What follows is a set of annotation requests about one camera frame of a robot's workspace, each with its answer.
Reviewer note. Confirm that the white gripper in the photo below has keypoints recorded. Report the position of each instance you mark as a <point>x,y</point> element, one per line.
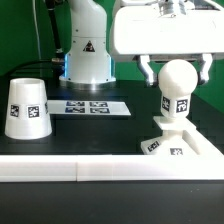
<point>140,31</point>

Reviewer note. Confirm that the white lamp bulb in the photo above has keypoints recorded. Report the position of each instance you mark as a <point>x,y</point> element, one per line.
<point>177,80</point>

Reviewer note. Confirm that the white lamp base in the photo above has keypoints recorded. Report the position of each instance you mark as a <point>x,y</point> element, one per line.
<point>171,142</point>

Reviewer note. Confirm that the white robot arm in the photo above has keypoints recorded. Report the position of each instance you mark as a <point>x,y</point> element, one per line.
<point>89,64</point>

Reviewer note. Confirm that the white lamp shade cone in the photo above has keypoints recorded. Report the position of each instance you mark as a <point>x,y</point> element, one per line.
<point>27,111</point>

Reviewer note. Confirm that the white marker tag sheet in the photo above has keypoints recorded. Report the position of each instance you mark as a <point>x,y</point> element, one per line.
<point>98,108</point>

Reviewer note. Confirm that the white L-shaped fence wall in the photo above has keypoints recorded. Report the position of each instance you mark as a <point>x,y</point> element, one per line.
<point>207,164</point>

